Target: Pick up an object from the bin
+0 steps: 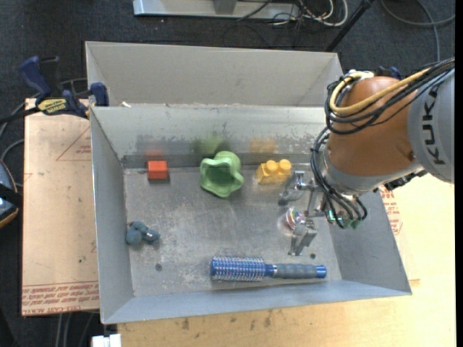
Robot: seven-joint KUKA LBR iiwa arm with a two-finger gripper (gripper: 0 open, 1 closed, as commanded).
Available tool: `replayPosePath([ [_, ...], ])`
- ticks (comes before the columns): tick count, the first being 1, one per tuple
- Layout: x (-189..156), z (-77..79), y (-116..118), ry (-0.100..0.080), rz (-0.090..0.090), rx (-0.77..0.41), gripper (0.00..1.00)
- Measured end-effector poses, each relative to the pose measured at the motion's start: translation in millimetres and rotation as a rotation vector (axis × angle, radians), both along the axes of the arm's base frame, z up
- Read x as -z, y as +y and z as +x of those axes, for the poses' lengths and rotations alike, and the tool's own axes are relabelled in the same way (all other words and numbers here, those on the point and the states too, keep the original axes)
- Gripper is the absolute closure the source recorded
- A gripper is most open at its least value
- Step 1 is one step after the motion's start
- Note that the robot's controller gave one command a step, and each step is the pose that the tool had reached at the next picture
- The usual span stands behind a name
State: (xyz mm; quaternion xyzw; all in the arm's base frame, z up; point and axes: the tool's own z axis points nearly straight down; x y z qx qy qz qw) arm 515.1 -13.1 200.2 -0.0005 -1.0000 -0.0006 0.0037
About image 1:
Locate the orange-red toy block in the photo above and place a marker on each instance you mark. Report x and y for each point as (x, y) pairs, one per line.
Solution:
(157, 170)

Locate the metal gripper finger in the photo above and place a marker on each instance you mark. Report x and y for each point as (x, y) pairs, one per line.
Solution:
(291, 190)
(303, 237)

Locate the brown cardboard board, red print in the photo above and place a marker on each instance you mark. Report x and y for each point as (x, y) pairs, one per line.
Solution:
(58, 208)

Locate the blue round hairbrush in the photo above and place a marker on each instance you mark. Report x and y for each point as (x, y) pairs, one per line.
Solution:
(249, 268)

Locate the yellow toy brick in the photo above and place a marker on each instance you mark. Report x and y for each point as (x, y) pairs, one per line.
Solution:
(272, 172)

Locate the grey metal bin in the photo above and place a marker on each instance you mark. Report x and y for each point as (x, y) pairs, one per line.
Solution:
(202, 230)

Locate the clear iridescent round thing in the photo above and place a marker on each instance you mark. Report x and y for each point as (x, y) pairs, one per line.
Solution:
(289, 221)

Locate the teal toy animal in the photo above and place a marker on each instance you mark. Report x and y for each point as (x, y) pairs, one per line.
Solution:
(136, 235)

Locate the green flower-shaped cup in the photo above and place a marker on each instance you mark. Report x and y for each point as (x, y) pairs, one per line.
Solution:
(220, 177)

